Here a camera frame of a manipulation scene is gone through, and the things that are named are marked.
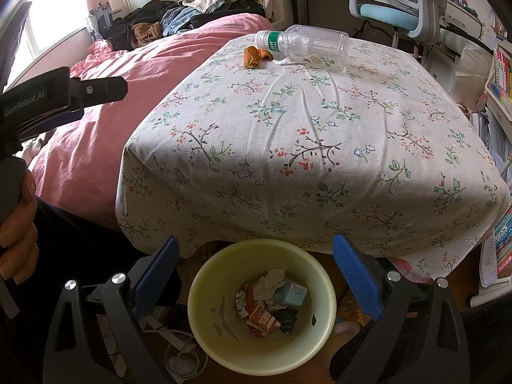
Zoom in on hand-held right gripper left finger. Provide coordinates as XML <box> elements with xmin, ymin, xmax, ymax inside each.
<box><xmin>42</xmin><ymin>235</ymin><xmax>180</xmax><ymax>384</ymax></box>

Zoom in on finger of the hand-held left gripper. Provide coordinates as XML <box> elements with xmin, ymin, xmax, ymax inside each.
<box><xmin>70</xmin><ymin>77</ymin><xmax>129</xmax><ymax>113</ymax></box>

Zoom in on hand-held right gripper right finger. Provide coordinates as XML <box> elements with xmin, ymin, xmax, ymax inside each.
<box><xmin>330</xmin><ymin>233</ymin><xmax>470</xmax><ymax>384</ymax></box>

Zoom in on blue milk carton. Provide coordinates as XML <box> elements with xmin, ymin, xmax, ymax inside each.
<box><xmin>274</xmin><ymin>280</ymin><xmax>308</xmax><ymax>308</ymax></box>

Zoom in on yellow trash bin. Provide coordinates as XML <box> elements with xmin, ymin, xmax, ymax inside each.
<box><xmin>187</xmin><ymin>239</ymin><xmax>337</xmax><ymax>376</ymax></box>

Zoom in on green plush toy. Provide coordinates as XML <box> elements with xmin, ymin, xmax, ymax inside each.
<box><xmin>276</xmin><ymin>308</ymin><xmax>299</xmax><ymax>335</ymax></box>

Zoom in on orange peel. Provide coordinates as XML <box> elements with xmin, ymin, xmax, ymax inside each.
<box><xmin>243</xmin><ymin>46</ymin><xmax>275</xmax><ymax>69</ymax></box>

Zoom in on clear plastic bottle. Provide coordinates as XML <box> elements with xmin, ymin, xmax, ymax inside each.
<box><xmin>255</xmin><ymin>25</ymin><xmax>350</xmax><ymax>71</ymax></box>

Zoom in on person's left hand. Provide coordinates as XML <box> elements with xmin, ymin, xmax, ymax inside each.
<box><xmin>0</xmin><ymin>170</ymin><xmax>39</xmax><ymax>281</ymax></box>

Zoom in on pink blanket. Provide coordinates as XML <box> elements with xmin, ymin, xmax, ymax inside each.
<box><xmin>30</xmin><ymin>13</ymin><xmax>274</xmax><ymax>231</ymax></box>

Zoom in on pile of clothes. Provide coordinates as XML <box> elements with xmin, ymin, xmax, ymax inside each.
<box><xmin>106</xmin><ymin>0</ymin><xmax>181</xmax><ymax>51</ymax></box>

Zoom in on brown garment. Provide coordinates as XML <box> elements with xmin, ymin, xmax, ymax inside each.
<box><xmin>132</xmin><ymin>22</ymin><xmax>163</xmax><ymax>45</ymax></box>

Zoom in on person's black pants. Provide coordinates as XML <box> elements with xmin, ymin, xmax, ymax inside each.
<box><xmin>0</xmin><ymin>196</ymin><xmax>181</xmax><ymax>384</ymax></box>

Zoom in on pink printed curtain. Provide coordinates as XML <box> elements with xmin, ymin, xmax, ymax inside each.
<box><xmin>79</xmin><ymin>0</ymin><xmax>117</xmax><ymax>41</ymax></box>

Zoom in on window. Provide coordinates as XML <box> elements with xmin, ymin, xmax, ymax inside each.
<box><xmin>0</xmin><ymin>0</ymin><xmax>88</xmax><ymax>89</ymax></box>

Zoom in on blue denim garment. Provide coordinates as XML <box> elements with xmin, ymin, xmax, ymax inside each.
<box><xmin>160</xmin><ymin>4</ymin><xmax>213</xmax><ymax>37</ymax></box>

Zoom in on red snack wrapper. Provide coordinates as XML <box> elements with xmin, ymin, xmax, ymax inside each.
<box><xmin>236</xmin><ymin>284</ymin><xmax>283</xmax><ymax>335</ymax></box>

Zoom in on white towel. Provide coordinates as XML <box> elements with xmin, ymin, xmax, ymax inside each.
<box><xmin>182</xmin><ymin>0</ymin><xmax>227</xmax><ymax>13</ymax></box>

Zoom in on stack of books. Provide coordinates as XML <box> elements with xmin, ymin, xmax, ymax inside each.
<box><xmin>478</xmin><ymin>208</ymin><xmax>512</xmax><ymax>289</ymax></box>

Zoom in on floral tablecloth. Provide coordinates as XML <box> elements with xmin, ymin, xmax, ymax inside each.
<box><xmin>115</xmin><ymin>32</ymin><xmax>511</xmax><ymax>281</ymax></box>

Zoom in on black cloth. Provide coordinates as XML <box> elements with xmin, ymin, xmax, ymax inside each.
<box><xmin>188</xmin><ymin>0</ymin><xmax>267</xmax><ymax>31</ymax></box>

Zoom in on white book rack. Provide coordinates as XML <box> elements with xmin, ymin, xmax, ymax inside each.
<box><xmin>483</xmin><ymin>36</ymin><xmax>512</xmax><ymax>123</ymax></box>

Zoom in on white plastic bag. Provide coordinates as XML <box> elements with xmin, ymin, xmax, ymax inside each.
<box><xmin>440</xmin><ymin>32</ymin><xmax>495</xmax><ymax>101</ymax></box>

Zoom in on blue and grey desk chair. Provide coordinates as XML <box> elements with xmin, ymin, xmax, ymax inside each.
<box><xmin>347</xmin><ymin>0</ymin><xmax>452</xmax><ymax>44</ymax></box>

